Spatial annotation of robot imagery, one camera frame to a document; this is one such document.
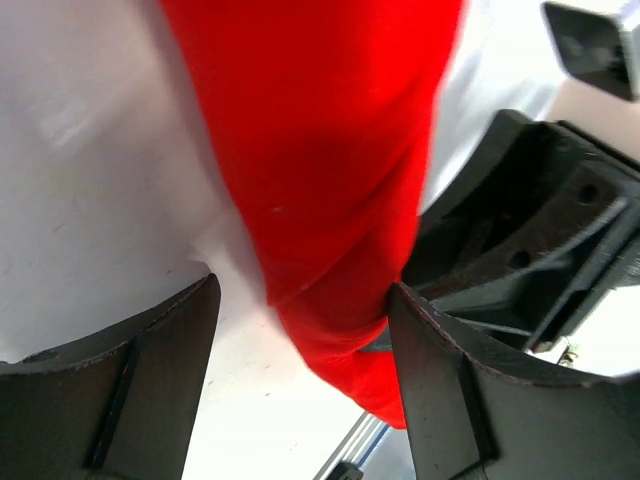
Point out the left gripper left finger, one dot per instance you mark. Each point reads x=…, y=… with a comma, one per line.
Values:
x=117, y=404

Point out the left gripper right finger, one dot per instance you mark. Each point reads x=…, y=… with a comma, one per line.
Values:
x=476, y=408

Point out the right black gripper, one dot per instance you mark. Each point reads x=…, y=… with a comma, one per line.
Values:
x=541, y=221

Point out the bright red t-shirt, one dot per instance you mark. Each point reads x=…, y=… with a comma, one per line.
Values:
x=319, y=115

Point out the front aluminium rail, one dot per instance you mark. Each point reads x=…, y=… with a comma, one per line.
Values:
x=349, y=457

